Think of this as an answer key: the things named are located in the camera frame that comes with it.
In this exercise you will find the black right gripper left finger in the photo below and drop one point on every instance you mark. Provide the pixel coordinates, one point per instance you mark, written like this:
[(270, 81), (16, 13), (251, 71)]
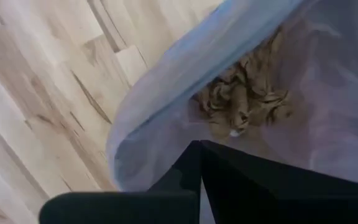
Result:
[(120, 208)]

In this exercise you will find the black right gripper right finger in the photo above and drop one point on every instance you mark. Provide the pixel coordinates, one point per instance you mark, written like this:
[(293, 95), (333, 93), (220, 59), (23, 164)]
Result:
[(275, 193)]

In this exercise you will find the long brown paper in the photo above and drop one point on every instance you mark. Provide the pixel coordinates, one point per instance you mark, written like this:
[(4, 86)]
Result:
[(244, 99)]

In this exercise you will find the translucent white trash bag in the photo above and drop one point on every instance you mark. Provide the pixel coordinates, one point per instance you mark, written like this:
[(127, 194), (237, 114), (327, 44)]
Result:
[(172, 93)]

